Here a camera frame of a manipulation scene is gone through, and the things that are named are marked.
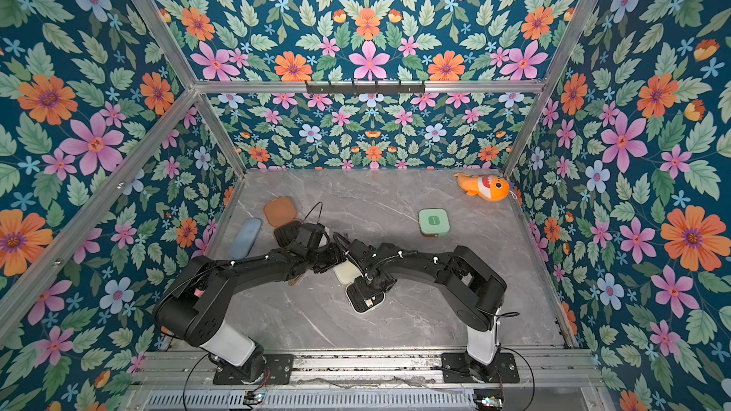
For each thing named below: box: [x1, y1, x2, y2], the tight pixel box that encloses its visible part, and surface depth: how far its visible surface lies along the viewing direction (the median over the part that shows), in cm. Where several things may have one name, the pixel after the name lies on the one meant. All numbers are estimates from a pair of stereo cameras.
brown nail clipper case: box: [263, 196, 297, 228], surface depth 107 cm
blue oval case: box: [231, 216, 262, 260], surface depth 100 cm
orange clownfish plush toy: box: [454, 173, 511, 202], surface depth 107 cm
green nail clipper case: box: [417, 207, 452, 237], surface depth 103 cm
